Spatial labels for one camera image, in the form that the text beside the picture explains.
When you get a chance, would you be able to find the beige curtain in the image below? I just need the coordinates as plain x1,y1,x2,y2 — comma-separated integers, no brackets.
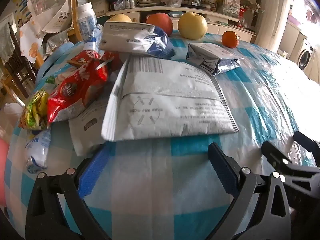
255,0,297,53

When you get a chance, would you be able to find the white packet blue print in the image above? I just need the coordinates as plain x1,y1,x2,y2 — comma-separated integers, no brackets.
25,129,52,173

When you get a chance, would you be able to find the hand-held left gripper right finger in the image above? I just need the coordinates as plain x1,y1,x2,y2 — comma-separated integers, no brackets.
207,142,292,240

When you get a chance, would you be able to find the small blue white wrapper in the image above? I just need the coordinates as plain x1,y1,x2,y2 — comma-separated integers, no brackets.
83,24,104,53

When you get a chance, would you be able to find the blue white bag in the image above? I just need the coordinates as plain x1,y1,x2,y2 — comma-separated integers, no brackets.
99,21,175,60

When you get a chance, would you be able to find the large grey white bag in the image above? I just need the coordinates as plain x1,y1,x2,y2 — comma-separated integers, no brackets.
101,55,240,142

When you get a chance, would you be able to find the plastic bag of goods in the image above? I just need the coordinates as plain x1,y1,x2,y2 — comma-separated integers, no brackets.
220,0,242,18

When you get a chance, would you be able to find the silver pouch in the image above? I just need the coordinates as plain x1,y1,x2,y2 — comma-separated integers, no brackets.
186,42,244,76

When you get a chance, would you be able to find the red apple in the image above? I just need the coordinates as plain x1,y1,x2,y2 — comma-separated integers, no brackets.
146,13,174,37

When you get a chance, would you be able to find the yellow green snack packet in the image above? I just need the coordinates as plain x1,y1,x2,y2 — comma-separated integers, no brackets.
19,89,50,130

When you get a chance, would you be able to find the white bottle blue label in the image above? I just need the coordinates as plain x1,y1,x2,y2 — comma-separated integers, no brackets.
76,2,97,40

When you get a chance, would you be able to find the light wooden chair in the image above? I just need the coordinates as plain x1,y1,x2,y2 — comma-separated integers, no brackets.
71,0,91,43

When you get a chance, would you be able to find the white mesh food cover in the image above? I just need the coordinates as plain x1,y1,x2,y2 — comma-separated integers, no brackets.
26,0,75,33

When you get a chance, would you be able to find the red snack bag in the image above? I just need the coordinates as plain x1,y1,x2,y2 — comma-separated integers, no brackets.
47,50,115,123

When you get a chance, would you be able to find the green white snack packet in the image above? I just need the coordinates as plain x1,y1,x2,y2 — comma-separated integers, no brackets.
46,66,78,87

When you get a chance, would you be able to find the white sack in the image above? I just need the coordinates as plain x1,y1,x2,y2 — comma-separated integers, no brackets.
87,0,109,18

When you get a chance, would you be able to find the dining table with printed cloth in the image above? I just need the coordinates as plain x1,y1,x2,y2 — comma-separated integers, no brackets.
19,21,50,64

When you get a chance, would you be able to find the orange tangerine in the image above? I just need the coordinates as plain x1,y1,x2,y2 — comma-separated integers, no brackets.
222,31,240,48

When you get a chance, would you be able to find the small red packet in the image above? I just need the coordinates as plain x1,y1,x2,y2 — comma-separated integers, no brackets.
106,51,124,72

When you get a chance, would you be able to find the white paper bag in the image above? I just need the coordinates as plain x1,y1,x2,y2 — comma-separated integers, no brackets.
69,97,118,157

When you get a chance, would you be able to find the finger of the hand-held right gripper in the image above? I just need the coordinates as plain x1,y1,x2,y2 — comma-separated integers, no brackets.
261,141,320,183
294,131,320,155

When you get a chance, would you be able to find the white washing machine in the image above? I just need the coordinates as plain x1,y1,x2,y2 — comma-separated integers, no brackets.
295,37,317,70

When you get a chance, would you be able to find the dark wooden chair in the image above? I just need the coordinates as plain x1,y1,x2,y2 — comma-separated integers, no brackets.
0,21,37,100

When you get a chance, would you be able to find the blue white checked tablecloth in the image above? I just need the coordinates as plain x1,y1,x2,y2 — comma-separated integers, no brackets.
5,30,320,240

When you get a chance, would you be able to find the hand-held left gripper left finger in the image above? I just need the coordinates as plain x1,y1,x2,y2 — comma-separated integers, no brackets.
25,144,112,240

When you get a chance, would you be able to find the white TV cabinet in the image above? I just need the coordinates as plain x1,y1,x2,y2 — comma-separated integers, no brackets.
106,4,258,44

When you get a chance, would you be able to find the yellow pear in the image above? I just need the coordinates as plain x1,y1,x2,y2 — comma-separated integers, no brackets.
178,12,208,40
107,14,132,23

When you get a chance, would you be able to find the pack of small bottles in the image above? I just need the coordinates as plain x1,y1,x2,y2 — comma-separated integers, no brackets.
114,0,137,10

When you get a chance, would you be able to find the pink plastic basin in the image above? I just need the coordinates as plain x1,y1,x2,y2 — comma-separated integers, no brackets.
0,137,10,208

